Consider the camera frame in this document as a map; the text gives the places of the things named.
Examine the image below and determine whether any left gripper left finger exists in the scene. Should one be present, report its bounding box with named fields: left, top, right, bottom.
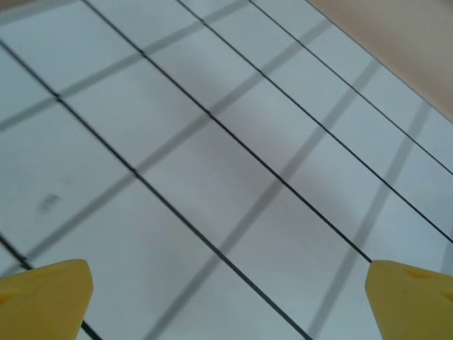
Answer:
left=0, top=259, right=95, bottom=340

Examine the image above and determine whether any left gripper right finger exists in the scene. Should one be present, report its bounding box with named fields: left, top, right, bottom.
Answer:
left=364, top=259, right=453, bottom=340

